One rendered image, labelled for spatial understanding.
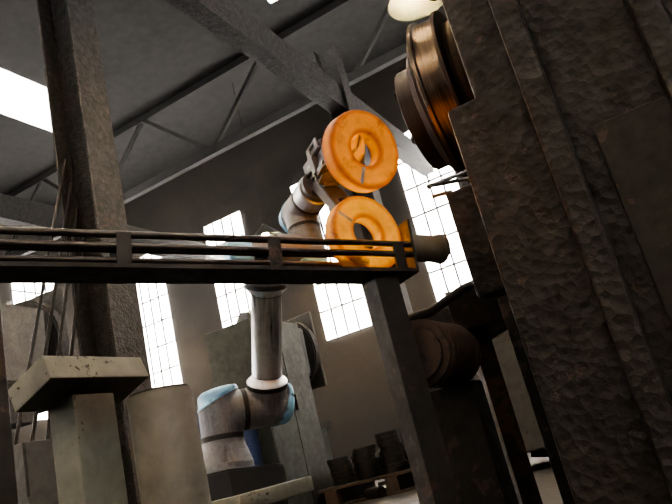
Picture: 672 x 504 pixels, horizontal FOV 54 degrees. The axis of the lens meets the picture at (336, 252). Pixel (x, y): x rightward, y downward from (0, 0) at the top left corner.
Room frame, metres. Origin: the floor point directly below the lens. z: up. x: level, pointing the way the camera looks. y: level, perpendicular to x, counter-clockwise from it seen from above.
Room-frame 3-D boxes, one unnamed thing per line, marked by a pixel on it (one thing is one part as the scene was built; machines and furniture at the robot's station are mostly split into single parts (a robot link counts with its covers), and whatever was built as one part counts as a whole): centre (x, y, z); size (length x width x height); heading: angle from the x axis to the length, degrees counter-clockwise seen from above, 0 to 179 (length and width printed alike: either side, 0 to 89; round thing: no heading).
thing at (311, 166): (1.26, -0.02, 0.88); 0.12 x 0.08 x 0.09; 29
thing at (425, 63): (1.57, -0.41, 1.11); 0.47 x 0.06 x 0.47; 155
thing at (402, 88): (1.61, -0.32, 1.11); 0.28 x 0.06 x 0.28; 155
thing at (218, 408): (1.88, 0.42, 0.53); 0.13 x 0.12 x 0.14; 113
